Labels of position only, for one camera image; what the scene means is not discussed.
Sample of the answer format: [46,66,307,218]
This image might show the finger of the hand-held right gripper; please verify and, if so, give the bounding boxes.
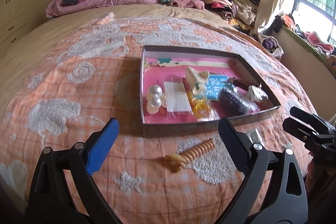
[282,118,323,146]
[289,106,336,131]

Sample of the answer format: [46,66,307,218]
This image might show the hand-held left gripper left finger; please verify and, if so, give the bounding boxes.
[25,117,120,224]

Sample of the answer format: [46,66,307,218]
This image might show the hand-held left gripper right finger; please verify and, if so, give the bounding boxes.
[218,117,309,224]

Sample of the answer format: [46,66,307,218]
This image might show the black sequin hair clip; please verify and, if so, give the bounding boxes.
[218,88,256,117]

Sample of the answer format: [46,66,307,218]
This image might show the beige spiral hair tie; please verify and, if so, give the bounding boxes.
[165,139,216,173]

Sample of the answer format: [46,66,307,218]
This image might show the grey cardboard box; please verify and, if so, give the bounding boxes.
[140,45,281,138]

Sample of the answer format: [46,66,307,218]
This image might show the pearl hair clip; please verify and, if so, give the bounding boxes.
[146,97,166,115]
[146,85,164,98]

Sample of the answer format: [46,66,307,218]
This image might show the clear earring packet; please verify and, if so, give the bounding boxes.
[163,77,193,117]

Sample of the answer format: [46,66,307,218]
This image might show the cream claw hair clip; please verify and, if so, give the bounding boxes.
[184,67,210,94]

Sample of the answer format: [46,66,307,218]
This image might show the orange patterned quilt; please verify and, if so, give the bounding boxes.
[0,15,319,224]

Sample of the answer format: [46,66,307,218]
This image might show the brown wristwatch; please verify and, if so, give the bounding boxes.
[227,77,250,92]

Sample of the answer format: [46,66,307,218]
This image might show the clothes on windowsill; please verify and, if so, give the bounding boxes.
[273,14,336,67]

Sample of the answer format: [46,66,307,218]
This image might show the bag of clothes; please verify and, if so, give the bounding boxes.
[259,32,284,58]

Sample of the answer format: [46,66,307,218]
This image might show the small peach cloth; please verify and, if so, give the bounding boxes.
[97,12,115,24]

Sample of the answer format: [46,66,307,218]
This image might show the pile of clothes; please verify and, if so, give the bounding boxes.
[201,0,263,33]

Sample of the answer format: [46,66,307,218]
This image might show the tan bed sheet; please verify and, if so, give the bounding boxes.
[16,2,237,30]

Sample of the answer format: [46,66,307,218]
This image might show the pink fuzzy cloth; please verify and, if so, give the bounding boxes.
[169,0,205,10]

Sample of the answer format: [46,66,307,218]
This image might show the cream wardrobe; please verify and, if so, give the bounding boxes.
[0,0,55,51]

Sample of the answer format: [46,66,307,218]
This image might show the yellow hair ring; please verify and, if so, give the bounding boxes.
[191,98,212,117]

